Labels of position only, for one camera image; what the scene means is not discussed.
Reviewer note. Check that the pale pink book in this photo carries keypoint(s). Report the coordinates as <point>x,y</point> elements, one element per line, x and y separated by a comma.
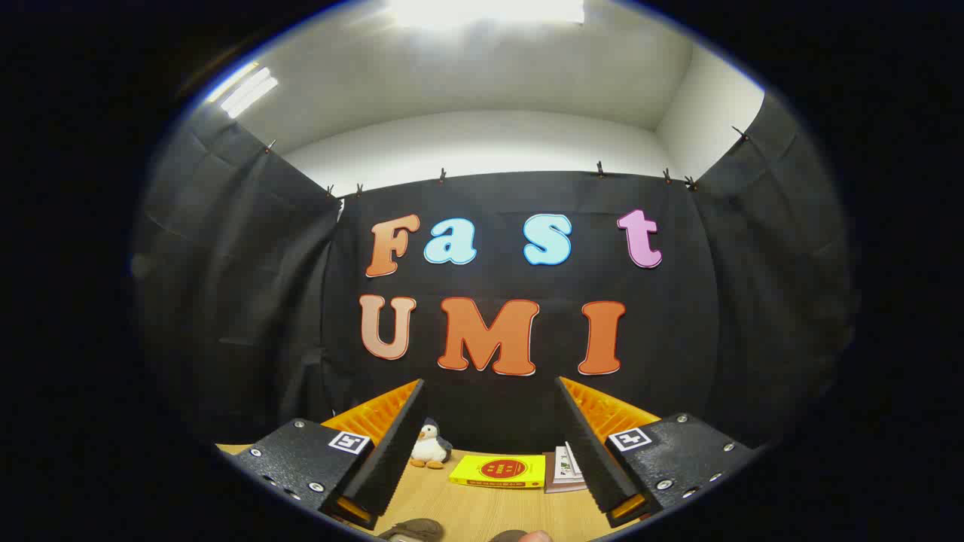
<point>550,482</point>

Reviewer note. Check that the penguin plush toy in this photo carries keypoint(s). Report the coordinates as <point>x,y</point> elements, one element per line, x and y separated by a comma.
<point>431,448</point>

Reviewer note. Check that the ceiling tube light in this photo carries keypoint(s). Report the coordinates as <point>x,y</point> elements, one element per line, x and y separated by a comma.
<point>245,90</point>

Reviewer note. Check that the black backdrop cloth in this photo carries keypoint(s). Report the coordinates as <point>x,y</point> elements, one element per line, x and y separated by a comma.
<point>489,406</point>

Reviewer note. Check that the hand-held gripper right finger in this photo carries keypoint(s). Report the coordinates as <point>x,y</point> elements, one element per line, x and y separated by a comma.
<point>591,452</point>

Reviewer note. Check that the ceiling light panel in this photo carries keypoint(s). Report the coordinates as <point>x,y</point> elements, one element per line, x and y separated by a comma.
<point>482,11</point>

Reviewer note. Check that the row of black cloth clips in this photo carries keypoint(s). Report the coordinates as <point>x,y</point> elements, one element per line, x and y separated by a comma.
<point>443,178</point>

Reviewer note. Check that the yellow book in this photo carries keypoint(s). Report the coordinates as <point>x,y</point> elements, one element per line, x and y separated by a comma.
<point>497,470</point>

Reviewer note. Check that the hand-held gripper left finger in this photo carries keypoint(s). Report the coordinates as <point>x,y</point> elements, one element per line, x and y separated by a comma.
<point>392,459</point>

